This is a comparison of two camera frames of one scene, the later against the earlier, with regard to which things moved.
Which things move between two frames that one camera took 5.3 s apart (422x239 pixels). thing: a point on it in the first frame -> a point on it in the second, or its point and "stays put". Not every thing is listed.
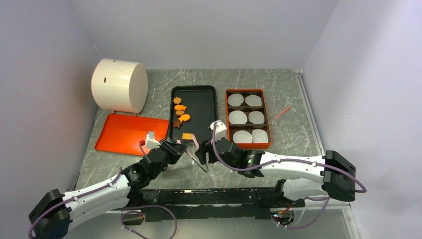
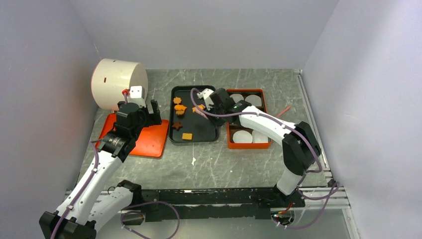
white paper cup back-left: x=235 y=99 stays put
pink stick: x=283 y=111 stays put
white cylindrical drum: x=120 y=85 stays put
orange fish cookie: x=184 y=117 -> x=201 y=107
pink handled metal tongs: x=196 y=145 -> x=200 y=112
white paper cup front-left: x=242 y=136 stays put
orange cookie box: x=247 y=119 stays put
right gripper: x=204 y=147 -> x=216 y=122
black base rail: x=211 y=203 stays put
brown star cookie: x=177 y=124 stays put
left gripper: x=178 y=149 -> x=155 y=118
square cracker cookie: x=187 y=136 stays put
